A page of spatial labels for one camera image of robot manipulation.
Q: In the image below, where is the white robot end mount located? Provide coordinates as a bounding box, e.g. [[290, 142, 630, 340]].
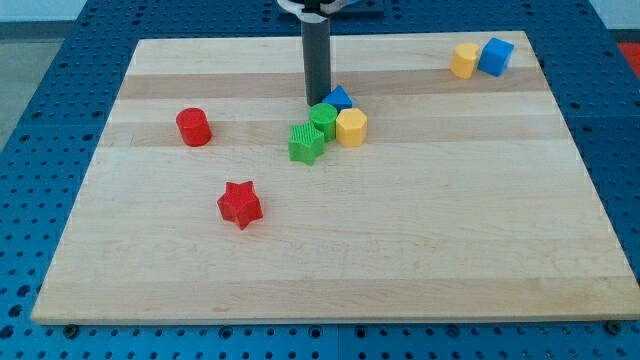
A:
[[277, 0, 350, 24]]

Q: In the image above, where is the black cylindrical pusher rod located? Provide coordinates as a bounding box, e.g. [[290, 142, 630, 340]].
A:
[[301, 18, 331, 106]]

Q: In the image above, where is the yellow hexagon block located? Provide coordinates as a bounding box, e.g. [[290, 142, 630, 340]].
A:
[[336, 108, 368, 147]]

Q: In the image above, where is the blue cube block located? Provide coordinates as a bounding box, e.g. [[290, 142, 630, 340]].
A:
[[478, 37, 515, 77]]

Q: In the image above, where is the blue triangle block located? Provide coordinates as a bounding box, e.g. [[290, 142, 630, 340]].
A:
[[322, 85, 353, 112]]

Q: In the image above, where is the green cylinder block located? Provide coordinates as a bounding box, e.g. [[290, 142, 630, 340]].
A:
[[309, 103, 338, 142]]

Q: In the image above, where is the green star block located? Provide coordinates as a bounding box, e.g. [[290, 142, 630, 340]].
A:
[[288, 122, 325, 166]]

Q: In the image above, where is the yellow heart block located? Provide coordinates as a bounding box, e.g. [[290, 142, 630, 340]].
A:
[[449, 42, 480, 80]]

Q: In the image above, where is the red cylinder block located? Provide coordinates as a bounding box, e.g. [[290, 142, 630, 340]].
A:
[[176, 107, 213, 147]]

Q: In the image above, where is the red star block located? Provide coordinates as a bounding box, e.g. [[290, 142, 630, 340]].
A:
[[217, 181, 263, 230]]

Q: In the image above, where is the wooden board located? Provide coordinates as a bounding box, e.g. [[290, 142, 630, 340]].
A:
[[32, 31, 639, 325]]

